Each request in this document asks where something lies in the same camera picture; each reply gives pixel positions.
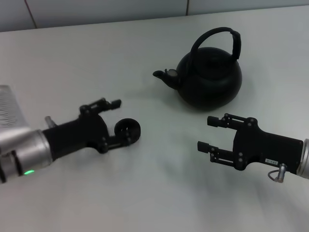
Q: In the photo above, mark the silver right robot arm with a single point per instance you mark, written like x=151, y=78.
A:
x=304, y=159

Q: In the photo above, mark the left gripper metal plug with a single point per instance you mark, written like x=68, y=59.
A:
x=49, y=120

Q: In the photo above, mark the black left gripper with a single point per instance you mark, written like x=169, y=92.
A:
x=77, y=135

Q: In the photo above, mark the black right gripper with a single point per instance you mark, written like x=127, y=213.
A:
x=263, y=147

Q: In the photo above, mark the small black teacup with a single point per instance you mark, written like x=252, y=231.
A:
x=128, y=128

